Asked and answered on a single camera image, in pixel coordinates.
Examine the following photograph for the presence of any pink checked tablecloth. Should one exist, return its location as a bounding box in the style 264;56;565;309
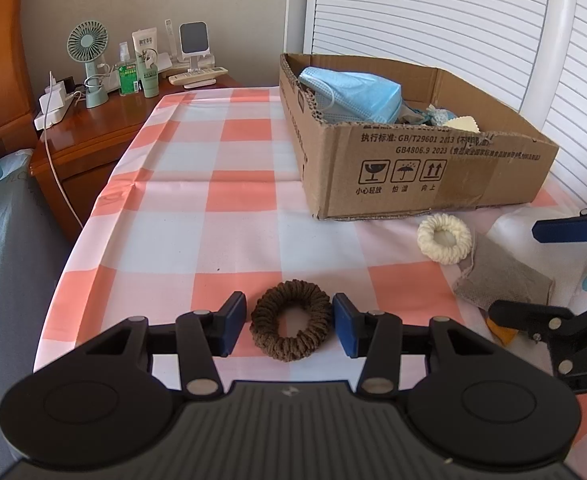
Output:
33;85;587;461

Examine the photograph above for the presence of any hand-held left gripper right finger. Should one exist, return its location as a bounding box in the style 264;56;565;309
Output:
332;292;497;396

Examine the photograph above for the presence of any white power cable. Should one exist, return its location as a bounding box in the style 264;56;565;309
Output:
43;125;85;229

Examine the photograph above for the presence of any cardboard box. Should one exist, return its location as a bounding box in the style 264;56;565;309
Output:
279;52;560;221

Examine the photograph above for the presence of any white plastic holder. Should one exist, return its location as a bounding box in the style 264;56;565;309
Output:
158;19;185;67

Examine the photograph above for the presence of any green desk fan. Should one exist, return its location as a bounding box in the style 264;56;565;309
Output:
67;21;110;109

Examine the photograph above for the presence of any white phone stand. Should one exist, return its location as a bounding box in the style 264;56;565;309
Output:
179;21;215;74

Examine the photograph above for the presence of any brown knitted scrunchie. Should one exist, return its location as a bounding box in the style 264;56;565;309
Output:
250;280;334;362

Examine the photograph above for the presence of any grey cloth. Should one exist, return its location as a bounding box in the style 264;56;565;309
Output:
452;245;557;311

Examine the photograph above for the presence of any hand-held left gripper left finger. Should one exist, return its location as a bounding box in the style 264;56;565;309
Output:
80;291;247;401

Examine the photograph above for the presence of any green spray bottle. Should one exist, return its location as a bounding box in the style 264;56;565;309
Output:
117;42;139;96

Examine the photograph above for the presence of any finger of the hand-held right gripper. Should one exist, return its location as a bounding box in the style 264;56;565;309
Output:
532;192;587;246
488;295;587;377

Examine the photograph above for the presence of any wooden nightstand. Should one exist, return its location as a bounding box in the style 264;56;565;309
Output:
28;72;244;242

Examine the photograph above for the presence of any blue face mask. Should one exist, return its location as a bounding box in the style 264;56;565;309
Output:
298;66;404;125

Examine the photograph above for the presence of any white remote control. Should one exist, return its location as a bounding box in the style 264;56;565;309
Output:
168;66;223;87

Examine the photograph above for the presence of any grey bedding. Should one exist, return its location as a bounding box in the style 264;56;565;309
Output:
0;147;85;480

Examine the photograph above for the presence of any white power strip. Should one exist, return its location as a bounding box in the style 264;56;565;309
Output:
34;92;74;132

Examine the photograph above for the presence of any white printed cloth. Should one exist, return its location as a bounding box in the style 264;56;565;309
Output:
483;205;587;357

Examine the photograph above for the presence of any cream knitted scrunchie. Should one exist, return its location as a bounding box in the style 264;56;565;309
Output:
417;213;473;264

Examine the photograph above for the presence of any white green lotion tube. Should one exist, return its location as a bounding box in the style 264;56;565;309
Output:
132;27;160;99

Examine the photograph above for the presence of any yellow cleaning cloth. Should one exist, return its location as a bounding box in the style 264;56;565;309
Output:
446;116;480;134

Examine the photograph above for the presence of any white charger plug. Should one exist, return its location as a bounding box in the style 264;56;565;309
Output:
40;71;67;111

